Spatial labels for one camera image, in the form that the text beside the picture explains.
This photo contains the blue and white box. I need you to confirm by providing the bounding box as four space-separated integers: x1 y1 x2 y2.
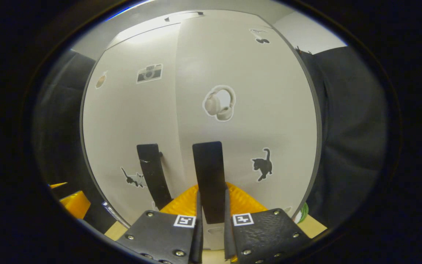
101 201 130 228

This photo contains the green striped object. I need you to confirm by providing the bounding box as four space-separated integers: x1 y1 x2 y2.
295 202 310 224

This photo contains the camera sticker shoe cabinet door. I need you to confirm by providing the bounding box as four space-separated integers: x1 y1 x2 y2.
83 24 186 226

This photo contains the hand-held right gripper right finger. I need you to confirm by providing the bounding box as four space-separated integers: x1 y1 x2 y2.
224 182 312 264

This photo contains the black cabinet top handle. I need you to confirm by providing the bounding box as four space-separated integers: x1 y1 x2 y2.
164 12 204 22

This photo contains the headphone sticker shoe cabinet door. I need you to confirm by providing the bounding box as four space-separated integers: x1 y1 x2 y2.
174 14 322 250

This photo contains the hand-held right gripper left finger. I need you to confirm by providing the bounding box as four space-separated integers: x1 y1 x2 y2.
116 183 203 264

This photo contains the white double-door shoe cabinet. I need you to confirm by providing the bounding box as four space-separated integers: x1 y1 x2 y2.
80 10 323 252

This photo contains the black backdrop cloth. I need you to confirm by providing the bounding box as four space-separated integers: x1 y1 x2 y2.
32 49 98 220
295 46 389 224

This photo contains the black door handle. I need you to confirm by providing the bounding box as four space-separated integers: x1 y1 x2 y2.
192 141 228 224
137 144 173 210

